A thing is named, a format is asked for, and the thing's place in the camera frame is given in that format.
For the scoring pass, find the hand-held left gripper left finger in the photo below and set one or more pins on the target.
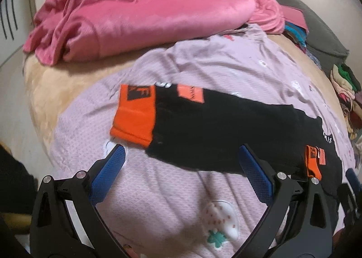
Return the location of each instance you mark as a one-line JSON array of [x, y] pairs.
[[109, 173]]

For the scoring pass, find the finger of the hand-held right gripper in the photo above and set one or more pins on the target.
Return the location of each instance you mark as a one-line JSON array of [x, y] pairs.
[[353, 180]]

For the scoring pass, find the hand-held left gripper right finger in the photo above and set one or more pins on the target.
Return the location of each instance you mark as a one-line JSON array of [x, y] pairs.
[[254, 173]]

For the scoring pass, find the black garment with orange cuffs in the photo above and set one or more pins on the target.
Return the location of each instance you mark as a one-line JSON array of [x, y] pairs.
[[212, 133]]

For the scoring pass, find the pile of mixed clothes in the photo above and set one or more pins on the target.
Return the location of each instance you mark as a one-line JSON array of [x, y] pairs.
[[347, 88]]

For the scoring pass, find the stack of colourful folded clothes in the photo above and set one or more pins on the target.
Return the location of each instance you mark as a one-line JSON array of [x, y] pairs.
[[299, 38]]

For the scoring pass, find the lilac printed bed sheet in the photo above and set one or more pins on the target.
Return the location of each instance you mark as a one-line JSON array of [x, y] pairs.
[[158, 190]]

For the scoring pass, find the beige bed mattress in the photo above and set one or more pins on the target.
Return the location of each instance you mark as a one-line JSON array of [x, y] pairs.
[[56, 82]]

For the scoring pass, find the pink plush blanket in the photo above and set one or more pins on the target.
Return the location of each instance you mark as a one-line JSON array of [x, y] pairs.
[[127, 20]]

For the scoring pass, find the grey cushion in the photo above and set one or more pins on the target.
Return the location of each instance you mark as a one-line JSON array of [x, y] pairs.
[[319, 28]]

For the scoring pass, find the white wardrobe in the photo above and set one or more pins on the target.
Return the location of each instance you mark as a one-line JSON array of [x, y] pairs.
[[17, 31]]

